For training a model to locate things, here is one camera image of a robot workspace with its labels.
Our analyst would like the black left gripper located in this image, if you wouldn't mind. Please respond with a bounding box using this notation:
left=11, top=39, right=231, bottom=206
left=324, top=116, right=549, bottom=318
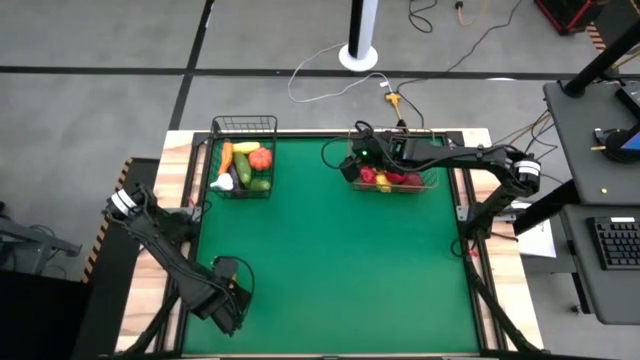
left=192, top=277, right=251, bottom=337

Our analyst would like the white garlic bulb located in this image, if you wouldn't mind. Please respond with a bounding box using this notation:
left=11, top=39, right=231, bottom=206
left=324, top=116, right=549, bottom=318
left=209, top=172, right=235, bottom=192

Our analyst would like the purple eggplant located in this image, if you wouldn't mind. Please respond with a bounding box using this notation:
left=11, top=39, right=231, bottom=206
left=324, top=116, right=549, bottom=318
left=227, top=163, right=246, bottom=192

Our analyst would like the orange carrot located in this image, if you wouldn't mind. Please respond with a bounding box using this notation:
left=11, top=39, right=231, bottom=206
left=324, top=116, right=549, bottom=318
left=218, top=141, right=235, bottom=176

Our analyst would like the yellow power plug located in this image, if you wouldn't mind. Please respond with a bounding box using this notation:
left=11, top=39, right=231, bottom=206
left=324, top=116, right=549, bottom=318
left=383, top=91, right=405, bottom=124

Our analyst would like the pole with round white base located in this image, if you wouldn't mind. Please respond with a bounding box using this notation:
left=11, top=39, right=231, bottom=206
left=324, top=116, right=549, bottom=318
left=338, top=0, right=380, bottom=72

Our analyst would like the green table mat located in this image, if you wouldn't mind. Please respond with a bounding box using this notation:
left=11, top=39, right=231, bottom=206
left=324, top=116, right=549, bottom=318
left=182, top=137, right=481, bottom=356

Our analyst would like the orange pumpkin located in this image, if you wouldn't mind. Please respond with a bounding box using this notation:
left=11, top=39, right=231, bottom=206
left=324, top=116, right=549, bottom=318
left=247, top=147, right=274, bottom=172

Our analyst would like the black platform with hazard stripes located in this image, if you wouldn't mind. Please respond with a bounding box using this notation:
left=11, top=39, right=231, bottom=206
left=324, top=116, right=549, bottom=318
left=69, top=157, right=161, bottom=360

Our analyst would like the white paper sheet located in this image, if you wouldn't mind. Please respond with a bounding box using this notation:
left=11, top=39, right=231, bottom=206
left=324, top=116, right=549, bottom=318
left=516, top=218, right=558, bottom=260

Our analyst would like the grey desk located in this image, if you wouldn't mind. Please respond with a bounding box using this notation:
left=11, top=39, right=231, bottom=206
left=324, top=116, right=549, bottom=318
left=542, top=79, right=640, bottom=206
left=558, top=202, right=640, bottom=326

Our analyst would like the grey floor equipment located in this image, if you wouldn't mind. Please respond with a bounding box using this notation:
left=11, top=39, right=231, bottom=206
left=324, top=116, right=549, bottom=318
left=0, top=199, right=84, bottom=276

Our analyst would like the red and black cart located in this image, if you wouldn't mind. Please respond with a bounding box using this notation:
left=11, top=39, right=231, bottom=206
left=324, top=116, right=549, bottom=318
left=533, top=0, right=609, bottom=37

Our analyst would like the black stand pole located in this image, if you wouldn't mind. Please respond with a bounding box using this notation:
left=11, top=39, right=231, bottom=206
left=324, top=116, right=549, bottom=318
left=563, top=19, right=640, bottom=99

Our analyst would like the black round desk device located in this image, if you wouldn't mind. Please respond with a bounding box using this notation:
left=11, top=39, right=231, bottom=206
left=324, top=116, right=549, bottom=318
left=593, top=127, right=640, bottom=165

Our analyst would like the black keyboard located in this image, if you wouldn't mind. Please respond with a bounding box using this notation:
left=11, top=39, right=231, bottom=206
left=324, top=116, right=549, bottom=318
left=586, top=215, right=640, bottom=272

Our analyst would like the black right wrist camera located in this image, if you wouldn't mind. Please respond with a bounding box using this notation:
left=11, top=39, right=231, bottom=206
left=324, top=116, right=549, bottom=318
left=338, top=155, right=362, bottom=184

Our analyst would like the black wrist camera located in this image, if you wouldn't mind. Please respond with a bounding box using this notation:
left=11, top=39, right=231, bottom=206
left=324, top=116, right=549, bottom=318
left=338, top=155, right=362, bottom=184
left=213, top=256, right=240, bottom=281

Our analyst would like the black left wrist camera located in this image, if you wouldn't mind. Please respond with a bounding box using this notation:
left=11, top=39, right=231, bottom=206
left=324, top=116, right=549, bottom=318
left=213, top=256, right=240, bottom=281

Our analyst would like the right black wire basket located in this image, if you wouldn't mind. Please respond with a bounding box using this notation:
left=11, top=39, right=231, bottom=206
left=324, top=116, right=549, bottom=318
left=348, top=127, right=441, bottom=195

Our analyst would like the black wire basket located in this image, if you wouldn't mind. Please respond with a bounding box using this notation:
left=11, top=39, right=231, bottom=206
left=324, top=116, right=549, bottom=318
left=348, top=127, right=441, bottom=195
left=207, top=114, right=279, bottom=200

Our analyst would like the white floor cable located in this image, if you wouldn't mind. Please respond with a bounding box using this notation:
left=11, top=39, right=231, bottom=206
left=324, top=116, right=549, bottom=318
left=287, top=42, right=394, bottom=105

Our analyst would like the orange extension cable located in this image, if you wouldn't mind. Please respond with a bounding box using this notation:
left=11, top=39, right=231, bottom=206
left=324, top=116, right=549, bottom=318
left=453, top=0, right=501, bottom=27

